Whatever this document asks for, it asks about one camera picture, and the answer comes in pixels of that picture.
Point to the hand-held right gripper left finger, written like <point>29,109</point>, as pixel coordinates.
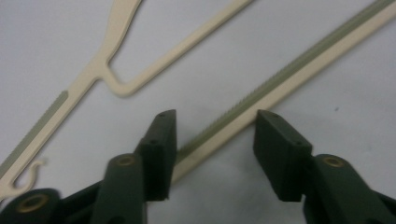
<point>155,161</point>

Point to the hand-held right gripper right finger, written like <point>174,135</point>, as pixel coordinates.
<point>280,155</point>

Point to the cream plastic clothes hanger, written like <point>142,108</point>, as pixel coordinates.
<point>93,71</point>
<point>280,91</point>

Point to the white table sheet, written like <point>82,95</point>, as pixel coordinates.
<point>342,109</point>

